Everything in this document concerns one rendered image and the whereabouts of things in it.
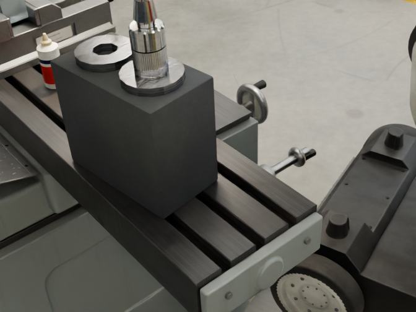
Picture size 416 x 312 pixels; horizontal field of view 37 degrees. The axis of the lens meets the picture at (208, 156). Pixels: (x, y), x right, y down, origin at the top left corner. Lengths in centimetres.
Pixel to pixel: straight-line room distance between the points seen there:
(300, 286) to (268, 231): 49
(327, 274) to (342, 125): 150
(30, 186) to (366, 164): 80
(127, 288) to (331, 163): 123
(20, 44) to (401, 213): 90
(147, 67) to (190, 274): 28
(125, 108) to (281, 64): 234
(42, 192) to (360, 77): 211
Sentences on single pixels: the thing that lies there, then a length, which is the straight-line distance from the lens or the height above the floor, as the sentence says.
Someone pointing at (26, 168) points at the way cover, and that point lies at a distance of 117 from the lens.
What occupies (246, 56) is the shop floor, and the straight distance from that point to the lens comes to 321.
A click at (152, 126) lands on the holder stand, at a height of 109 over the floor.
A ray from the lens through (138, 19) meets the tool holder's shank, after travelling 81.
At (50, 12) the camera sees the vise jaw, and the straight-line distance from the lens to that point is 133.
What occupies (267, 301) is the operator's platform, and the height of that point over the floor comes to 40.
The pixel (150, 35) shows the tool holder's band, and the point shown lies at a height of 119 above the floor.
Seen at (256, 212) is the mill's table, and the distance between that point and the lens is 91.
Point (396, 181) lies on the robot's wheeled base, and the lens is 152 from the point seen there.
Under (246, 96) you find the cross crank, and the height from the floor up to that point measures 64.
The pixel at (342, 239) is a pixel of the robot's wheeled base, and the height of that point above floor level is 61.
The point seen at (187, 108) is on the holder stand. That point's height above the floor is 109.
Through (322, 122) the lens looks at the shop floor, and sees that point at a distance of 272.
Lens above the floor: 155
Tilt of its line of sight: 38 degrees down
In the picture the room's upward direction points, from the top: 3 degrees counter-clockwise
